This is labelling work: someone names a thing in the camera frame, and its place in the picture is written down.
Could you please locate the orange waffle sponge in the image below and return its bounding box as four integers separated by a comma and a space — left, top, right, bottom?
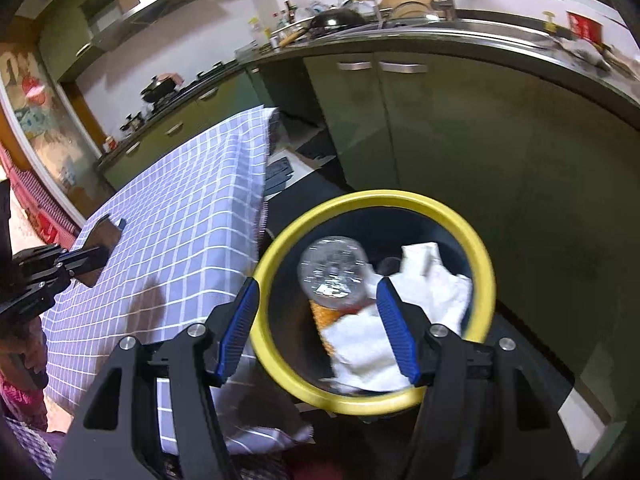
310, 300, 351, 356

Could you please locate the green stove base cabinet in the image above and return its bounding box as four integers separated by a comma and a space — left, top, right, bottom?
95, 67, 266, 191

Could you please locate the black foam floor mat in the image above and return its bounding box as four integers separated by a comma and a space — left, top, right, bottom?
302, 130, 336, 161
265, 157, 296, 196

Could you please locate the green sink base cabinet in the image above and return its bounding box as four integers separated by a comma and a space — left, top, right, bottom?
245, 45, 640, 461

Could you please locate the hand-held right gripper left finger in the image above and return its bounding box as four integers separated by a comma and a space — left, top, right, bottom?
52, 276, 261, 480

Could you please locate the glass sliding door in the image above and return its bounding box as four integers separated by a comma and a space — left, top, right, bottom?
0, 42, 101, 226

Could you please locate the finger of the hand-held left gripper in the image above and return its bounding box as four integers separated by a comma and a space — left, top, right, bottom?
62, 247, 112, 289
80, 214, 127, 251

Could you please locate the glass pot lid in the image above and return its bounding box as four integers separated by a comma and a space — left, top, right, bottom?
392, 1, 441, 23

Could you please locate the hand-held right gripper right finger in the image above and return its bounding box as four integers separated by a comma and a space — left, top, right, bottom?
376, 277, 583, 480

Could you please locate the purple checkered cloth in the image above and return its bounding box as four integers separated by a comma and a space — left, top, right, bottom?
5, 417, 63, 478

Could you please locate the clear plastic bottle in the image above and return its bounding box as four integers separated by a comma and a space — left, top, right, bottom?
297, 235, 381, 316

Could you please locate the person's left hand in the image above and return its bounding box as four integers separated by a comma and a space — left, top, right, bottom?
0, 320, 49, 392

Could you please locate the black gas stove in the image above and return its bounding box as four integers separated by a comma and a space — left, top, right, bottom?
182, 60, 238, 91

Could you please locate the blue checkered tablecloth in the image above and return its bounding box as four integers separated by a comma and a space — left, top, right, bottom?
40, 105, 313, 456

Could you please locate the grey dish rag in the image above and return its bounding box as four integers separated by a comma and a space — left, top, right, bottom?
555, 37, 613, 68

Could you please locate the green upper cabinet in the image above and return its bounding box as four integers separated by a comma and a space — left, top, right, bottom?
37, 0, 256, 81

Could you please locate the black pot with lid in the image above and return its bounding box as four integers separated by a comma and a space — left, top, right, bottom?
141, 76, 181, 103

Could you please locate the pink patterned clothing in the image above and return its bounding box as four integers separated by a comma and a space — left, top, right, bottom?
0, 375, 49, 432

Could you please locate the steel sink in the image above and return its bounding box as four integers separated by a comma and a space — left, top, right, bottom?
450, 17, 556, 48

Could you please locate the yellow rimmed dark blue bin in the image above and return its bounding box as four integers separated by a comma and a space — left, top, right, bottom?
249, 189, 497, 417

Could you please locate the steel range hood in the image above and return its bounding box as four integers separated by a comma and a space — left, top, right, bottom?
80, 0, 208, 51

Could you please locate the black wok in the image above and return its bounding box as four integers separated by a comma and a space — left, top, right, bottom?
307, 9, 366, 31

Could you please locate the red packet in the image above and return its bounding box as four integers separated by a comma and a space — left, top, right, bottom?
567, 11, 603, 43

